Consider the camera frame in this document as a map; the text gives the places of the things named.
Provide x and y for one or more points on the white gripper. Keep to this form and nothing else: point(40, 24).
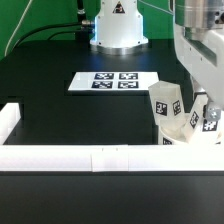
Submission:
point(205, 65)

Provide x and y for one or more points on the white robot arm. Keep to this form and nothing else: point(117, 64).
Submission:
point(198, 29)

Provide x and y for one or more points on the white marker base plate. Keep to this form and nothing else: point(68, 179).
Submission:
point(113, 81)

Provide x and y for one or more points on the white front fence wall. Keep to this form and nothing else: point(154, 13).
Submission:
point(111, 158)

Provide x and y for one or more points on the white fence wall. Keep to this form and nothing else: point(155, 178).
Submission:
point(111, 158)
point(9, 117)

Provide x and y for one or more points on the white left fence wall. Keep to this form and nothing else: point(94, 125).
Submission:
point(9, 117)

